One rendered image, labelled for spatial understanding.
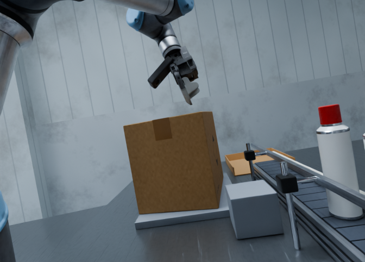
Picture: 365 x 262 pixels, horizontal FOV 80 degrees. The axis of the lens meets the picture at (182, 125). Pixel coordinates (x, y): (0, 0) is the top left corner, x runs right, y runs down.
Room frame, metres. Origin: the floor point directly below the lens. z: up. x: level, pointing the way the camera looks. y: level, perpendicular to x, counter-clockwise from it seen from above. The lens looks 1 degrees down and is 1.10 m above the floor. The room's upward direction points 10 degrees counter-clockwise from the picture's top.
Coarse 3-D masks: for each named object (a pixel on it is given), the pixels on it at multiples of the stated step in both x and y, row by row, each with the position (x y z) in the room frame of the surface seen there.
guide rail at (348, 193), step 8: (272, 152) 0.66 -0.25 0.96; (280, 160) 0.57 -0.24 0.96; (288, 160) 0.53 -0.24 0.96; (296, 168) 0.48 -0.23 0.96; (304, 168) 0.45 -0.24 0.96; (320, 176) 0.39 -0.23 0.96; (320, 184) 0.38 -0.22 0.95; (328, 184) 0.36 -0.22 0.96; (336, 184) 0.34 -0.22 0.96; (336, 192) 0.34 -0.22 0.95; (344, 192) 0.32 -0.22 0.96; (352, 192) 0.31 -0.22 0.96; (352, 200) 0.30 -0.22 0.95; (360, 200) 0.29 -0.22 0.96
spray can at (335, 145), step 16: (320, 112) 0.40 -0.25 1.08; (336, 112) 0.39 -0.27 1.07; (320, 128) 0.40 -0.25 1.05; (336, 128) 0.38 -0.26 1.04; (320, 144) 0.40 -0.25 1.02; (336, 144) 0.38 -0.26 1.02; (336, 160) 0.38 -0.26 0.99; (352, 160) 0.38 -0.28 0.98; (336, 176) 0.38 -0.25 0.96; (352, 176) 0.38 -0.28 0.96; (336, 208) 0.39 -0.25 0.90; (352, 208) 0.38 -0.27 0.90
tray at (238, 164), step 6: (270, 150) 1.20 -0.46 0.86; (276, 150) 1.11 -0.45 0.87; (228, 156) 1.22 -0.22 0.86; (234, 156) 1.22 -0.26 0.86; (240, 156) 1.22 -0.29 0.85; (258, 156) 1.21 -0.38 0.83; (264, 156) 1.19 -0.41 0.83; (288, 156) 0.96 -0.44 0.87; (228, 162) 1.08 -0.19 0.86; (234, 162) 1.17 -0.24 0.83; (240, 162) 1.15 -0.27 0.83; (246, 162) 1.12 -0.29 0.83; (234, 168) 1.05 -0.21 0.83; (240, 168) 1.03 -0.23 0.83; (246, 168) 1.01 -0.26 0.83; (234, 174) 0.93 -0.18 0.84; (240, 174) 0.93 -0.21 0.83
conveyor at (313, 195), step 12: (264, 168) 0.79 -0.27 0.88; (276, 168) 0.77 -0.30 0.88; (288, 168) 0.74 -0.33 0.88; (300, 192) 0.53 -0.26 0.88; (312, 192) 0.52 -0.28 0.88; (324, 192) 0.51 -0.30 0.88; (312, 204) 0.46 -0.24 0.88; (324, 204) 0.45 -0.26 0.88; (324, 216) 0.41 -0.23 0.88; (336, 228) 0.36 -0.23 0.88; (348, 228) 0.36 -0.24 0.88; (360, 228) 0.35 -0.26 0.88; (348, 240) 0.33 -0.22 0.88; (360, 240) 0.32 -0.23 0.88
